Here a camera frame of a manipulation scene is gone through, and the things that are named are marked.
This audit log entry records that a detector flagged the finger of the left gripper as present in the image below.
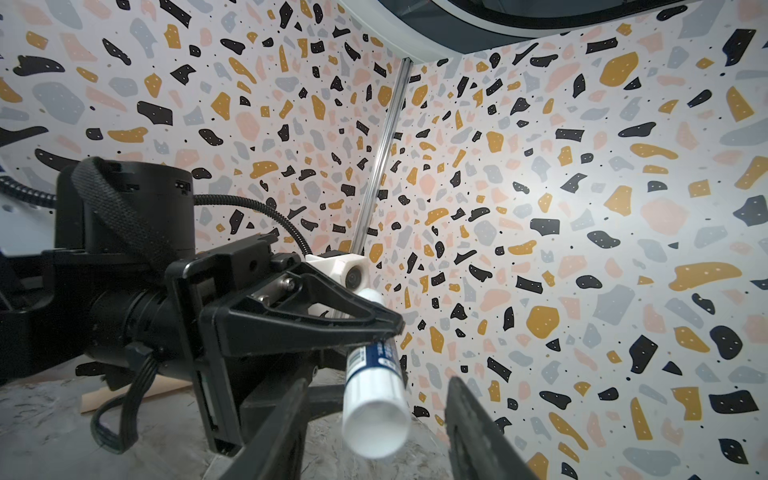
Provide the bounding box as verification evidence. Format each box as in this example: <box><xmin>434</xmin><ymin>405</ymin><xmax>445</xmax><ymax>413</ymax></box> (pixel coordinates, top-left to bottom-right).
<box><xmin>200</xmin><ymin>262</ymin><xmax>404</xmax><ymax>358</ymax></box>
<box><xmin>239</xmin><ymin>384</ymin><xmax>344</xmax><ymax>420</ymax></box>

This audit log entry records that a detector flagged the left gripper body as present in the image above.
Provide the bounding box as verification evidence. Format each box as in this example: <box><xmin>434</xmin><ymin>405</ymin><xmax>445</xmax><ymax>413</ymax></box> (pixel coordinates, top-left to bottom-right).
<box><xmin>163</xmin><ymin>235</ymin><xmax>321</xmax><ymax>456</ymax></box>

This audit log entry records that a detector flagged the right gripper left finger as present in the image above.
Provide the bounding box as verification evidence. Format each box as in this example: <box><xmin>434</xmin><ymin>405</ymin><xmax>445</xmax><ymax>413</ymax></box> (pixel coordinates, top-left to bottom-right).
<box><xmin>221</xmin><ymin>379</ymin><xmax>309</xmax><ymax>479</ymax></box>

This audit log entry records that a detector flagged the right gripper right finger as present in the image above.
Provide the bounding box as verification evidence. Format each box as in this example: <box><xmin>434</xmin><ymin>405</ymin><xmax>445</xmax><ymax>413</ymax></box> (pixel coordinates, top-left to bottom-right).
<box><xmin>445</xmin><ymin>377</ymin><xmax>536</xmax><ymax>479</ymax></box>

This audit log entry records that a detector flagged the blue white glue stick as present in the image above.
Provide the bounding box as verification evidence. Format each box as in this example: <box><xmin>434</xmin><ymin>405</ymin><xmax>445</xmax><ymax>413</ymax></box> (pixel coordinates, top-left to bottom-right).
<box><xmin>340</xmin><ymin>287</ymin><xmax>413</xmax><ymax>460</ymax></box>

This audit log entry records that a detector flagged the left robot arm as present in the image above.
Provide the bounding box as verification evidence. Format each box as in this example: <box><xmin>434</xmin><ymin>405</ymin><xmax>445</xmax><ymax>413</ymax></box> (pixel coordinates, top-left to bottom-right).
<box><xmin>1</xmin><ymin>157</ymin><xmax>404</xmax><ymax>455</ymax></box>

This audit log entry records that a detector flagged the left aluminium corner post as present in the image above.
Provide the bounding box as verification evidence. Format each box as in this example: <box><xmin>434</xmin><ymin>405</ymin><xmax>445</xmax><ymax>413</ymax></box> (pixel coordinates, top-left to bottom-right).
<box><xmin>350</xmin><ymin>57</ymin><xmax>413</xmax><ymax>255</ymax></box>

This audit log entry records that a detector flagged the black corrugated cable conduit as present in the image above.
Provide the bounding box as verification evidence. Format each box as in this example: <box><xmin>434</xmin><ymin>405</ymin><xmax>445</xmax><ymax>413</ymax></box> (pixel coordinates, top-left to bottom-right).
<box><xmin>0</xmin><ymin>176</ymin><xmax>313</xmax><ymax>259</ymax></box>

